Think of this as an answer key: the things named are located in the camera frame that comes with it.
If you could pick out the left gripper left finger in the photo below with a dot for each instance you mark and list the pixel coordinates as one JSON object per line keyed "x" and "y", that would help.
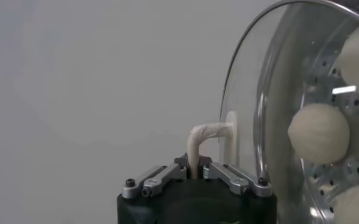
{"x": 158, "y": 179}

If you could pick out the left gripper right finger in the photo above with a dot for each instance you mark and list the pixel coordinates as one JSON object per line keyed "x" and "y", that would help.
{"x": 234, "y": 179}

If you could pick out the round glass pot lid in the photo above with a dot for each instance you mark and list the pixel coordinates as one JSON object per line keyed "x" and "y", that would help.
{"x": 249, "y": 91}

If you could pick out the stainless steel steamer basket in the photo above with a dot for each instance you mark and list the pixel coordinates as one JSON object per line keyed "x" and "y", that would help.
{"x": 322, "y": 76}

